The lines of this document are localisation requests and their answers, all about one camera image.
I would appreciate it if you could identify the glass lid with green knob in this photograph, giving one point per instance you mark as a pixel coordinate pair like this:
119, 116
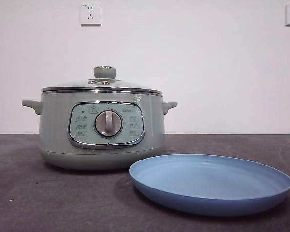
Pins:
105, 72

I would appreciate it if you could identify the blue round plate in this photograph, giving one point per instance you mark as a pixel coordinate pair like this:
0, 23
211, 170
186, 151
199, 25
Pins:
207, 193

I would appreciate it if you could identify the pale green electric steamer pot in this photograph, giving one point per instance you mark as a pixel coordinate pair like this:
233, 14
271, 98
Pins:
55, 125

